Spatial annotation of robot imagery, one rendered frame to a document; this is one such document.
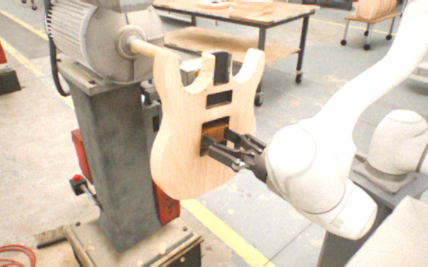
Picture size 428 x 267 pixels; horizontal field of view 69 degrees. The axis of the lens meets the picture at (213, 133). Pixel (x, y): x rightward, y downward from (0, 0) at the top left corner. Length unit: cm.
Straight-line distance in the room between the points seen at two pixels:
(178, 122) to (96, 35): 34
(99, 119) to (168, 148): 47
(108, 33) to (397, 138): 100
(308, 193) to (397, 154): 84
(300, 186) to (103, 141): 88
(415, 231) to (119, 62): 87
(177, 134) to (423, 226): 61
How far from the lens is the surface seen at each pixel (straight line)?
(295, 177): 46
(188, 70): 110
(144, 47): 87
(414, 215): 92
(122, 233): 151
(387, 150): 130
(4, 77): 434
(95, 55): 93
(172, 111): 71
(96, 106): 115
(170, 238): 159
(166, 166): 77
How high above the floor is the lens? 149
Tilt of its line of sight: 31 degrees down
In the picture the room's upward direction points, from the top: straight up
